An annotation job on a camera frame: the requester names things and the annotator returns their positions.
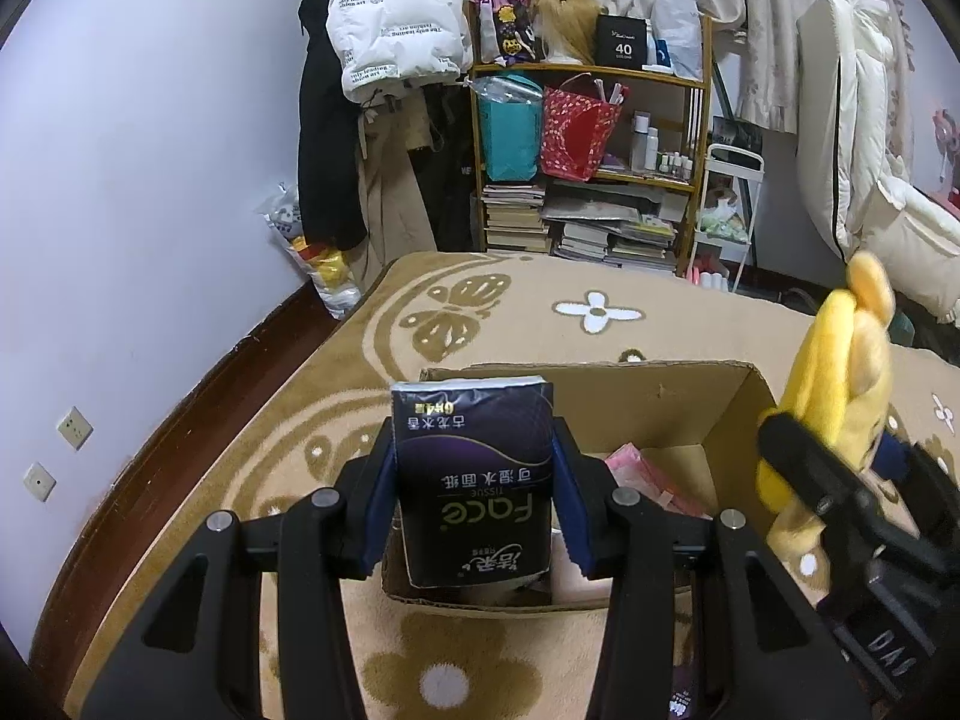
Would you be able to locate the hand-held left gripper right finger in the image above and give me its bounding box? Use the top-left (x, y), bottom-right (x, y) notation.
top-left (551, 420), bottom-right (875, 720)

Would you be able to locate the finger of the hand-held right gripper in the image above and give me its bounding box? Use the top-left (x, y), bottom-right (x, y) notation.
top-left (877, 435), bottom-right (960, 541)
top-left (756, 411), bottom-right (905, 552)

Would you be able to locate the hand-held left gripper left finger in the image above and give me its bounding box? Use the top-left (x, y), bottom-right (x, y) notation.
top-left (79, 416), bottom-right (398, 720)

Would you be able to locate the pink tissue pack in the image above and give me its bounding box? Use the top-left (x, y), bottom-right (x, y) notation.
top-left (604, 444), bottom-right (713, 522)

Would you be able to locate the black tissue pack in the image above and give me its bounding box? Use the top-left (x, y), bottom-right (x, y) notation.
top-left (390, 375), bottom-right (556, 590)

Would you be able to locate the yellow plush toy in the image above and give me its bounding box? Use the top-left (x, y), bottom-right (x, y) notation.
top-left (754, 251), bottom-right (897, 601)

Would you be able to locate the cardboard box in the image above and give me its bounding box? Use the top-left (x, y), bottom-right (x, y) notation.
top-left (379, 358), bottom-right (797, 612)

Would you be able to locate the beige patterned rug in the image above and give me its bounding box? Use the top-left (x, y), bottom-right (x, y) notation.
top-left (64, 251), bottom-right (960, 720)

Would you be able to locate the clear bag of toys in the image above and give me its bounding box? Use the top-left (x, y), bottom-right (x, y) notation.
top-left (262, 181), bottom-right (361, 320)

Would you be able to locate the white trolley rack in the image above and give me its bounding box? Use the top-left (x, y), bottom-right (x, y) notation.
top-left (686, 142), bottom-right (766, 293)

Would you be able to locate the wide pile of books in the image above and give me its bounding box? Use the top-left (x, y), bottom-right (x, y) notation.
top-left (541, 184), bottom-right (687, 271)

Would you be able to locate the narrow stack of books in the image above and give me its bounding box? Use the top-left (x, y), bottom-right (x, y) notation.
top-left (480, 181), bottom-right (550, 254)

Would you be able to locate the beige hanging garment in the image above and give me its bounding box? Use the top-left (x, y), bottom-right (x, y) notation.
top-left (352, 82), bottom-right (440, 286)

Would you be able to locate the dark hanging garment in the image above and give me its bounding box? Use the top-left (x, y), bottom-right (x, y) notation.
top-left (420, 82), bottom-right (481, 252)

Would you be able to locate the white folded mattress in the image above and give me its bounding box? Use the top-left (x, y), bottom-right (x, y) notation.
top-left (795, 0), bottom-right (960, 316)

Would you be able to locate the black hanging coat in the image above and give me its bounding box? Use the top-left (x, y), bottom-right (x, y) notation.
top-left (296, 0), bottom-right (368, 252)

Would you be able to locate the row of cosmetic bottles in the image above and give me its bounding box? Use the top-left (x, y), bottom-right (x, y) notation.
top-left (630, 111), bottom-right (695, 181)

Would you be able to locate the red patterned bag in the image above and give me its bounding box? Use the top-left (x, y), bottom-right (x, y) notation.
top-left (538, 75), bottom-right (625, 182)

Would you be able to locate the yellow wooden shelf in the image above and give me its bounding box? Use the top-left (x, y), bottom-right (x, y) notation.
top-left (466, 15), bottom-right (713, 278)

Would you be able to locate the teal bag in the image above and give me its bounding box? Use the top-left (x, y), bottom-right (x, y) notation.
top-left (478, 75), bottom-right (545, 182)

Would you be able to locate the pale floral curtain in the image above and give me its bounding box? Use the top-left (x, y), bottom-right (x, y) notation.
top-left (450, 0), bottom-right (923, 136)

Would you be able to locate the white plastic bag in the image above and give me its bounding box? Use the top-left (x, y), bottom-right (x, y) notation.
top-left (652, 0), bottom-right (706, 76)

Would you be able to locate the black box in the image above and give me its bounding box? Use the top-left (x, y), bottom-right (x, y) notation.
top-left (596, 13), bottom-right (650, 67)

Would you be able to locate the blond wig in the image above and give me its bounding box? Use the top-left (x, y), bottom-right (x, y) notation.
top-left (534, 0), bottom-right (601, 65)

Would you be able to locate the white puffer jacket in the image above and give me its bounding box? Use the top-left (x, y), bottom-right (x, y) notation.
top-left (326, 0), bottom-right (475, 102)

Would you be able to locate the pink and black printed package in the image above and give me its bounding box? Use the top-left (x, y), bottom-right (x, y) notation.
top-left (469, 0), bottom-right (541, 65)

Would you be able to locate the white wall socket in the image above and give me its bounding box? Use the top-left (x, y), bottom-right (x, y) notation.
top-left (56, 406), bottom-right (94, 451)
top-left (21, 463), bottom-right (58, 502)

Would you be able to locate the pink wall decoration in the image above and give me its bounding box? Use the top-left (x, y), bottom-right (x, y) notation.
top-left (930, 109), bottom-right (960, 203)

